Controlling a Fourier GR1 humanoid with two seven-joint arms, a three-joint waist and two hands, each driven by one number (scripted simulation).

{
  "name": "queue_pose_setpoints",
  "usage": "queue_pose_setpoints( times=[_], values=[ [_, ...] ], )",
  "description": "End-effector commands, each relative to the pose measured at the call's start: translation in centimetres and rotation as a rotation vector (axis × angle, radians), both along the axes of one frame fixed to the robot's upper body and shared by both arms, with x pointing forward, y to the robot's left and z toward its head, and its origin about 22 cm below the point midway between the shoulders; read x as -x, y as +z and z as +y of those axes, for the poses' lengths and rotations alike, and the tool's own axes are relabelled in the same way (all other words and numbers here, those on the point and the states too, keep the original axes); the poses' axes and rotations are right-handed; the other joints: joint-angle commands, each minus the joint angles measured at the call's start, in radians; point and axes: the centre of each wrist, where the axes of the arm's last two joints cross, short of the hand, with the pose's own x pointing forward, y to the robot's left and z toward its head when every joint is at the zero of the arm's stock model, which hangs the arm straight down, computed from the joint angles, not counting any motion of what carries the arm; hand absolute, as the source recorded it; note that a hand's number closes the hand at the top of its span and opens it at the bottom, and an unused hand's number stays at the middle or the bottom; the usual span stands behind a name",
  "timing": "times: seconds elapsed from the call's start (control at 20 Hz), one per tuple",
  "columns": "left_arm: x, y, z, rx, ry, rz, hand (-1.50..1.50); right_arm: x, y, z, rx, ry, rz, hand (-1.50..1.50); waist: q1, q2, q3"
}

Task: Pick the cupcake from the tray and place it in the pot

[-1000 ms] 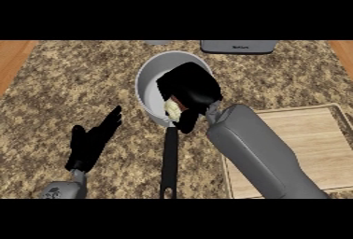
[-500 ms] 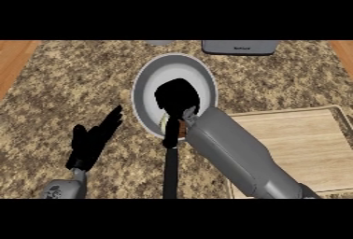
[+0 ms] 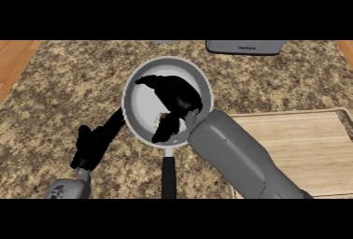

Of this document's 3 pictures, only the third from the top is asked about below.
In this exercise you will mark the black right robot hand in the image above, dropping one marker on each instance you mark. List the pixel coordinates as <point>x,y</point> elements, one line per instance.
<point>176,93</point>

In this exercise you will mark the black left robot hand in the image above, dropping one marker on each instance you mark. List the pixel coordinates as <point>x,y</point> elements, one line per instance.
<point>93,141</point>

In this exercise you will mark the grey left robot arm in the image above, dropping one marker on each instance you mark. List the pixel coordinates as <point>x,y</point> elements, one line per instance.
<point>68,186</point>

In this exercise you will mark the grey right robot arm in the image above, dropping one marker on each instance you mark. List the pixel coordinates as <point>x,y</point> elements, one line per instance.
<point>238,155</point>

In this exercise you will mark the pale wooden tray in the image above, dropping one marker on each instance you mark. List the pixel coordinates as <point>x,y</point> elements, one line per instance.
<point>303,149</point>

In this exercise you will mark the dark grey appliance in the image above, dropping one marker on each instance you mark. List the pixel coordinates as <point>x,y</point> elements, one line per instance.
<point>243,47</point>

